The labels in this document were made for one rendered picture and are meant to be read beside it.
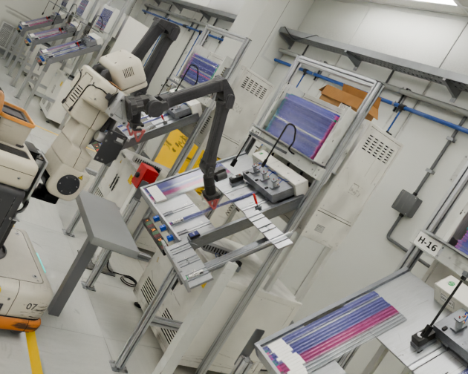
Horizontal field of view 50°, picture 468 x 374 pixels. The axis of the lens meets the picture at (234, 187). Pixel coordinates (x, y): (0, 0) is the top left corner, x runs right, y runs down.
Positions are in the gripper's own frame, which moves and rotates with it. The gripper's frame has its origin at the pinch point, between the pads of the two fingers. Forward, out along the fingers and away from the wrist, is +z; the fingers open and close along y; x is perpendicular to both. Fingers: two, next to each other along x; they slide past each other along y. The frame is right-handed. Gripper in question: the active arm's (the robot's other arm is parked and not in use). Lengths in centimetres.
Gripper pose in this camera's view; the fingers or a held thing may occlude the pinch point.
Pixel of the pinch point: (213, 207)
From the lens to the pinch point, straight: 271.3
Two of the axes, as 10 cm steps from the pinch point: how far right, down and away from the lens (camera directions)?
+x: -8.9, 3.1, -3.2
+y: -4.3, -4.0, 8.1
